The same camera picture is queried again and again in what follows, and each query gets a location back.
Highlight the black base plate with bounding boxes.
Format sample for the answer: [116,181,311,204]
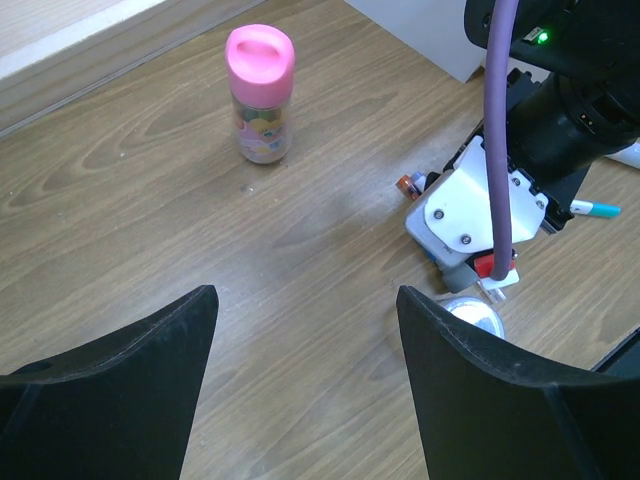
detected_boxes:
[593,329,640,378]

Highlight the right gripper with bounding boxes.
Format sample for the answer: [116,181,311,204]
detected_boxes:
[424,69,591,241]

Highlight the green cap white marker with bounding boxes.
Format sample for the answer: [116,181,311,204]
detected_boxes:
[605,141,640,169]

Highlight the wooden clothes rack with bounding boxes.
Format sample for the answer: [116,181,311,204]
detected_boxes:
[1,0,256,135]

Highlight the white drawer cabinet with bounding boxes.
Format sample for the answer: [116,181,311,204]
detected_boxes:
[349,0,485,83]

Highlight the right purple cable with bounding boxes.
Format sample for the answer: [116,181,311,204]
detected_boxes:
[482,0,520,281]

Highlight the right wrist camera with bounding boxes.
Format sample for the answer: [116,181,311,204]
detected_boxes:
[405,135,519,294]

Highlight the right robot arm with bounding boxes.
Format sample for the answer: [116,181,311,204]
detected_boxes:
[406,1,639,253]

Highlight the teal tip white marker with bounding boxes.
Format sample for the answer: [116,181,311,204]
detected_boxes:
[570,199,621,218]

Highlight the pink lid bottle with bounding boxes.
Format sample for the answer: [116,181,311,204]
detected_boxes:
[225,24,296,165]

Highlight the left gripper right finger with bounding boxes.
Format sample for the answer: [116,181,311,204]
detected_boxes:
[396,286,639,479]

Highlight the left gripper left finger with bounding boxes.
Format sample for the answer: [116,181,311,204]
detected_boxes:
[1,285,219,479]

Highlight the clear round clip jar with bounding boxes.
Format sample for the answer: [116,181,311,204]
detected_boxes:
[436,296,506,339]

